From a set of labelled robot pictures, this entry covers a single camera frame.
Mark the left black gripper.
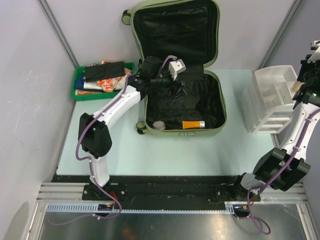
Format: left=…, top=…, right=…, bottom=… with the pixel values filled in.
left=150, top=61, right=187, bottom=100

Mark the orange yellow tube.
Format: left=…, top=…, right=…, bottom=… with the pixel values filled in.
left=182, top=120, right=206, bottom=130

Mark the olive green hard-shell suitcase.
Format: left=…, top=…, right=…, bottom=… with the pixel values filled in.
left=122, top=0, right=227, bottom=136

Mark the black cloth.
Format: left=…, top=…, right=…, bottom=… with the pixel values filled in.
left=84, top=61, right=125, bottom=82

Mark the floral tulip print cloth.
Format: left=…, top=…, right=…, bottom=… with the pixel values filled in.
left=96, top=61, right=132, bottom=93

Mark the white cloth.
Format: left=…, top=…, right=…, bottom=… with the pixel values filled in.
left=83, top=81, right=104, bottom=92

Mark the orange rabbit print cloth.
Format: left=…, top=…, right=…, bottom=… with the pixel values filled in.
left=75, top=89, right=104, bottom=96

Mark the navy blue cloth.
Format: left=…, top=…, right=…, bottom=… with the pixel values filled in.
left=74, top=72, right=85, bottom=91

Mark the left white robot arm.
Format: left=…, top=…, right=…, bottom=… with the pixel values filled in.
left=75, top=55, right=186, bottom=200

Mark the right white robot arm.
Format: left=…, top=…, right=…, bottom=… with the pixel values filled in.
left=230, top=55, right=320, bottom=201

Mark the white plastic drawer organizer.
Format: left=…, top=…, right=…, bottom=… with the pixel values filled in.
left=241, top=65, right=297, bottom=134

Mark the green plastic tray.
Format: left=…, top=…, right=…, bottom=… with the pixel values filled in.
left=71, top=62, right=135, bottom=101

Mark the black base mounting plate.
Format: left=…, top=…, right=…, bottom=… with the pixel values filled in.
left=51, top=174, right=262, bottom=212

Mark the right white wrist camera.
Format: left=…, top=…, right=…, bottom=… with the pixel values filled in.
left=307, top=40, right=320, bottom=63

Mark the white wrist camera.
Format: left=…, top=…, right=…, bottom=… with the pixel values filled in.
left=168, top=59, right=186, bottom=81
left=307, top=40, right=320, bottom=63

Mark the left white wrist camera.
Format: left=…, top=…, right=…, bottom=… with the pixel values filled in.
left=168, top=59, right=186, bottom=81

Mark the right aluminium frame post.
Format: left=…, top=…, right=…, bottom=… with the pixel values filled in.
left=257, top=0, right=305, bottom=70

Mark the aluminium frame post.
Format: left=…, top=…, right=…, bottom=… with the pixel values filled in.
left=36, top=0, right=80, bottom=68
left=257, top=0, right=305, bottom=70

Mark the white slotted cable duct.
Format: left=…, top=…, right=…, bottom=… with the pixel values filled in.
left=46, top=201, right=253, bottom=215

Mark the left aluminium frame post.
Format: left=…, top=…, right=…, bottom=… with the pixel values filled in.
left=36, top=0, right=80, bottom=68

